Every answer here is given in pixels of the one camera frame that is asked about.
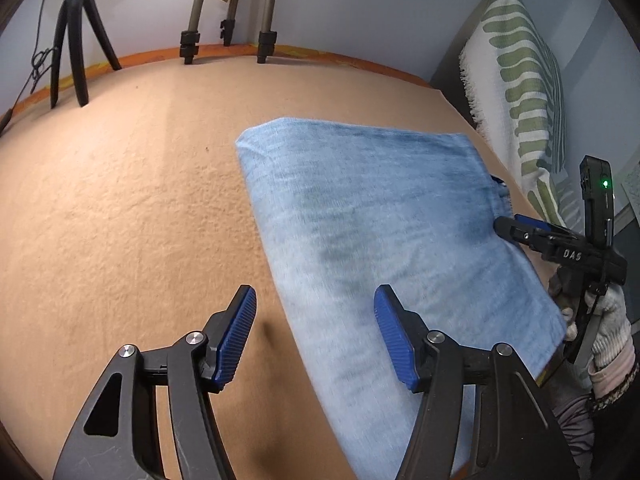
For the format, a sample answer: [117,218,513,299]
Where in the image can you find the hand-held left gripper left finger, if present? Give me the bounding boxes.
[52,284,258,480]

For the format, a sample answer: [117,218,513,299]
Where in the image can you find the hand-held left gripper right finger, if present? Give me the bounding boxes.
[374,284,573,480]

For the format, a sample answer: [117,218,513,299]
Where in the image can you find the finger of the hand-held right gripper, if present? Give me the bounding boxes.
[514,213,581,238]
[494,216,550,253]

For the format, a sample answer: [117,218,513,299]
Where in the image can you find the blue denim pants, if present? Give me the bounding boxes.
[235,117,568,480]

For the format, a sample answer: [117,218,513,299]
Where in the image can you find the person's right forearm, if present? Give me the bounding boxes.
[585,342,640,413]

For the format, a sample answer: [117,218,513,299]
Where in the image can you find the person's right hand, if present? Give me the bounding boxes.
[547,265,633,363]

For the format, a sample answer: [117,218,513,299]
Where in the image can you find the white pillow with green leaves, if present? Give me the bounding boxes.
[459,0,583,231]

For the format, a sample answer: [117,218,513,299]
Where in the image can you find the tall silver tripod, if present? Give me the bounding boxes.
[179,0,286,66]

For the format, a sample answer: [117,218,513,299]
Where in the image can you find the small black tripod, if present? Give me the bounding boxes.
[49,0,123,110]

